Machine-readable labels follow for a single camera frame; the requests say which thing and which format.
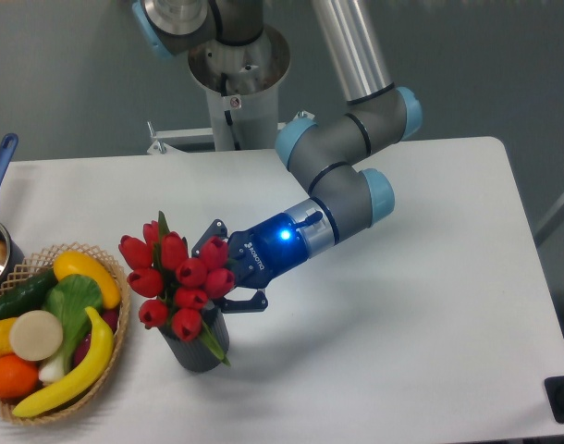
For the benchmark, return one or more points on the dark red radish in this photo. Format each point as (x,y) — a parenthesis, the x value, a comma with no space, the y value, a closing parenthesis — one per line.
(111,319)

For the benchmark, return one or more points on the beige round slice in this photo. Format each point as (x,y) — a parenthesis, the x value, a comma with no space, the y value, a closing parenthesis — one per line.
(36,335)

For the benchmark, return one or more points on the dark grey ribbed vase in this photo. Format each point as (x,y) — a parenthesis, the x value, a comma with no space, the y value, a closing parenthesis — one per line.
(208,350)

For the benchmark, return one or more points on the white metal mounting bracket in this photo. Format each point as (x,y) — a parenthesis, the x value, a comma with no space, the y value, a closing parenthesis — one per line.
(203,139)

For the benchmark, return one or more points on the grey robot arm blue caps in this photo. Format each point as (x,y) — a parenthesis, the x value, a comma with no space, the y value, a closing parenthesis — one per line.
(341,201)

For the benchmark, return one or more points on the red tulip bouquet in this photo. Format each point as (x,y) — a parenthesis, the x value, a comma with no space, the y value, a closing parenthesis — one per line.
(176,286)

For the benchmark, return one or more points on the green bok choy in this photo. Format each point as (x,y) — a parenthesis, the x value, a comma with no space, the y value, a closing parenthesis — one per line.
(67,301)

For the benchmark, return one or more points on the green cucumber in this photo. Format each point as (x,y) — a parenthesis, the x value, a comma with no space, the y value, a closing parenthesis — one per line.
(28,295)

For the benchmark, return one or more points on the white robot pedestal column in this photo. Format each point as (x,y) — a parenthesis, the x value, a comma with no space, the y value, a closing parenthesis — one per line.
(241,87)

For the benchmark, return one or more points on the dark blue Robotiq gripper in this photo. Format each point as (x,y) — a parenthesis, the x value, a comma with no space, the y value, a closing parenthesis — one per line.
(259,254)

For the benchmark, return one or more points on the woven wicker basket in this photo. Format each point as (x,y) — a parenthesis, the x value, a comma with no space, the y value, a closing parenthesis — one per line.
(37,263)

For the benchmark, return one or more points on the orange fruit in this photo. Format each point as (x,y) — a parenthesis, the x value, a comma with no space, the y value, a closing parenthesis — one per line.
(18,378)

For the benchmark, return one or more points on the yellow banana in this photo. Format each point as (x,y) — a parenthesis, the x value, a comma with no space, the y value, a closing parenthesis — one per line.
(79,378)

